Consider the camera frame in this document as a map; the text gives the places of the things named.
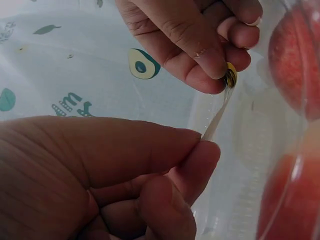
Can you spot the person's right hand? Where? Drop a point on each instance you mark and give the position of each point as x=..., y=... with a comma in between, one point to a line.
x=180, y=37

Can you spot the person's left hand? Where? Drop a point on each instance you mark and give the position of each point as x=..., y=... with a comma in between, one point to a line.
x=62, y=175

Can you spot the person's right fingers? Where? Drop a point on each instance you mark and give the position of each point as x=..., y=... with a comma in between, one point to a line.
x=195, y=45

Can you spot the clear plastic bag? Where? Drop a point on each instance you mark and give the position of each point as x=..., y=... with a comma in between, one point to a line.
x=250, y=155

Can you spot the yellow black sticker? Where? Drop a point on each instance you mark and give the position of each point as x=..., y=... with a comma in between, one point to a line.
x=231, y=73

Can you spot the red apple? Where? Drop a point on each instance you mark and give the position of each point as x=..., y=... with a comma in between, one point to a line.
x=290, y=65
x=295, y=195

